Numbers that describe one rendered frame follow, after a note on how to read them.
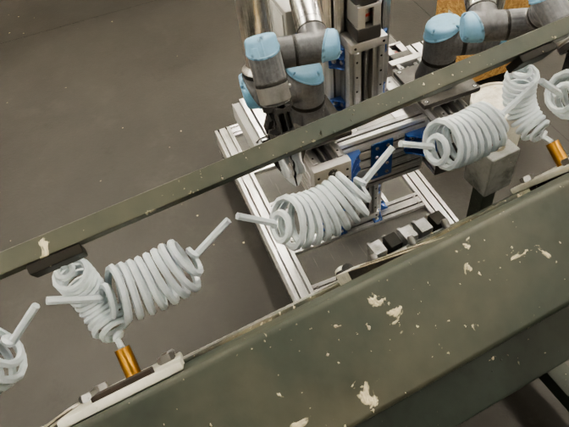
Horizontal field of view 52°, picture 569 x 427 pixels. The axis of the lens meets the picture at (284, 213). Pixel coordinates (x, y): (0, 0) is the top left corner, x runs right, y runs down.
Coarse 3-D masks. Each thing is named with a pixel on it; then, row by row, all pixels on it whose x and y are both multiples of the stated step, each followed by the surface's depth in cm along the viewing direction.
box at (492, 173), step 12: (492, 156) 196; (504, 156) 195; (516, 156) 199; (468, 168) 208; (480, 168) 202; (492, 168) 196; (504, 168) 200; (468, 180) 212; (480, 180) 205; (492, 180) 202; (504, 180) 206; (480, 192) 208; (492, 192) 208
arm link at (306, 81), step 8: (312, 64) 183; (320, 64) 184; (288, 72) 181; (296, 72) 180; (304, 72) 180; (312, 72) 180; (320, 72) 181; (288, 80) 181; (296, 80) 180; (304, 80) 180; (312, 80) 180; (320, 80) 183; (296, 88) 182; (304, 88) 182; (312, 88) 182; (320, 88) 185; (296, 96) 184; (304, 96) 184; (312, 96) 185; (320, 96) 187; (296, 104) 188; (304, 104) 187; (312, 104) 187
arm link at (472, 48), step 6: (498, 0) 179; (504, 0) 180; (498, 6) 180; (468, 42) 190; (486, 42) 190; (492, 42) 190; (498, 42) 190; (468, 48) 192; (474, 48) 192; (480, 48) 192; (486, 48) 192; (468, 54) 195
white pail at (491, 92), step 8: (480, 88) 306; (488, 88) 306; (496, 88) 305; (472, 96) 302; (480, 96) 303; (488, 96) 302; (496, 96) 302; (496, 104) 297; (512, 120) 290; (512, 128) 295; (512, 136) 300
